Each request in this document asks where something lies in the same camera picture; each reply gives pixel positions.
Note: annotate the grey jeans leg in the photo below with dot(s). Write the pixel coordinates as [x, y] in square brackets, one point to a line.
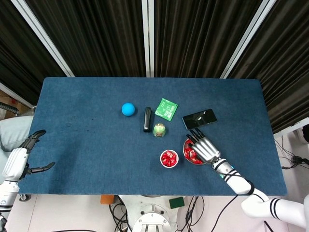
[12, 133]

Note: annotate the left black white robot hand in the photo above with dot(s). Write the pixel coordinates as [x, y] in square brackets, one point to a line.
[14, 163]

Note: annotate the white frame rail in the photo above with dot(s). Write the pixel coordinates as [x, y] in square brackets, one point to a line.
[17, 95]

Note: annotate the metal bowl with red candies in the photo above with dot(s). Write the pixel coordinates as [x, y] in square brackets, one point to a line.
[184, 145]

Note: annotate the blue table cloth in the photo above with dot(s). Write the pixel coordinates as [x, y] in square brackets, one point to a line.
[96, 145]

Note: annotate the white frame post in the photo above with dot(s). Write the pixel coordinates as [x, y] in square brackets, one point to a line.
[42, 36]
[248, 36]
[145, 36]

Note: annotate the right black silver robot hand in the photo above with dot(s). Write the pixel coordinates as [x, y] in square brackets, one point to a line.
[205, 149]

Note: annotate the blue ball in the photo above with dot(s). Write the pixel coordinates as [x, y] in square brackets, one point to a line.
[128, 109]

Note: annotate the brown cardboard box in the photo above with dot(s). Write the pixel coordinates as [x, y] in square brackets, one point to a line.
[6, 94]

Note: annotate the heap of red candies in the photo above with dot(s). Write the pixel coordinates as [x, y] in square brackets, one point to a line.
[190, 153]

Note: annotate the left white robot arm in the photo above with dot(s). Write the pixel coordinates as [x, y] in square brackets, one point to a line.
[6, 195]

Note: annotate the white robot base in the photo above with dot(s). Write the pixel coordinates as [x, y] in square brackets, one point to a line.
[152, 217]

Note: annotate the green nesting doll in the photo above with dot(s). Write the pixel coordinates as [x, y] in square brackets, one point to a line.
[159, 131]

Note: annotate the red candy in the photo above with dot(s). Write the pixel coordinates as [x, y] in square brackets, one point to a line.
[173, 159]
[166, 158]

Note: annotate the black power adapter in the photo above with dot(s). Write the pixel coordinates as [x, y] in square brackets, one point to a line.
[297, 159]

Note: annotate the dark green box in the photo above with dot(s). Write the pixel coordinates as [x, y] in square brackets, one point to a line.
[177, 203]

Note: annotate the black pleated curtain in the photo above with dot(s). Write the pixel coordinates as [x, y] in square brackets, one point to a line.
[19, 48]
[285, 60]
[193, 36]
[96, 36]

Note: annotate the white paper cup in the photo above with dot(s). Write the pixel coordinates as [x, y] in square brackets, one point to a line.
[161, 158]

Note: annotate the black stapler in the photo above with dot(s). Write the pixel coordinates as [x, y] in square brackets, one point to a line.
[147, 118]

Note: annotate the orange box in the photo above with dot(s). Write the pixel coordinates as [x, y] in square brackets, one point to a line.
[107, 200]

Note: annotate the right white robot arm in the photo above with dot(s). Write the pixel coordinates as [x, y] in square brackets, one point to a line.
[239, 183]

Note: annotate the black smartphone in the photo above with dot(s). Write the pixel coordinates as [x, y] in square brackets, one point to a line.
[199, 119]

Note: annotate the green sachet packet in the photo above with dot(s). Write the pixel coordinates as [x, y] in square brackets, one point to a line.
[166, 109]

